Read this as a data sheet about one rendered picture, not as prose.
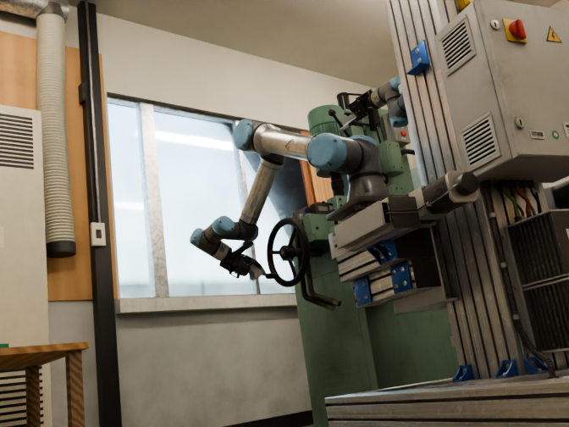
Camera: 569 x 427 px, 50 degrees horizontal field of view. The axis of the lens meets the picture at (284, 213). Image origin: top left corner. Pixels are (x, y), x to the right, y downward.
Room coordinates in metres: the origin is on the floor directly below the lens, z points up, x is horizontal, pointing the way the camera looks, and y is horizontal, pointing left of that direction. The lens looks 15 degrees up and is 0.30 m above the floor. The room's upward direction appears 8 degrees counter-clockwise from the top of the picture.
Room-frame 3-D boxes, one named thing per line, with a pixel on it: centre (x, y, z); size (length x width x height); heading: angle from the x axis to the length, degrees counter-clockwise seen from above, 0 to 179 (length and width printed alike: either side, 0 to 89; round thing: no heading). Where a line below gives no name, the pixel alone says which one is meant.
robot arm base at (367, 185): (1.96, -0.29, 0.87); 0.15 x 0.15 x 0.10
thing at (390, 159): (2.72, -0.52, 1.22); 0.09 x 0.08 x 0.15; 127
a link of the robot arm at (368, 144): (1.96, -0.28, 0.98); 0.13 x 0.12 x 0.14; 135
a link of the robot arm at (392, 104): (2.22, -0.51, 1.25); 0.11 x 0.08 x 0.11; 17
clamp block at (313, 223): (2.58, -0.11, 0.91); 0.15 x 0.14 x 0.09; 37
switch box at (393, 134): (2.79, -0.60, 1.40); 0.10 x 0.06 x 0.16; 127
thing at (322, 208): (2.58, -0.12, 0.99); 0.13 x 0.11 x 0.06; 37
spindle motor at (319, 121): (2.71, -0.26, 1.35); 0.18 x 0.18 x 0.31
